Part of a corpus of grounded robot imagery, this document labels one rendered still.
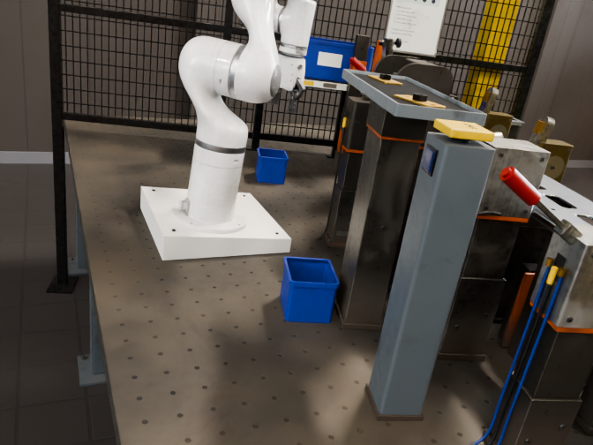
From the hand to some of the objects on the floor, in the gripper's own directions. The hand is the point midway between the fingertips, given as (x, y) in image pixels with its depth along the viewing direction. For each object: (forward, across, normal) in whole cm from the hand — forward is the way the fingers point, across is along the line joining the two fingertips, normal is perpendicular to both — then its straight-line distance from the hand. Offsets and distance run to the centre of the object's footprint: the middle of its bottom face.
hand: (282, 104), depth 170 cm
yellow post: (+93, +7, +111) cm, 144 cm away
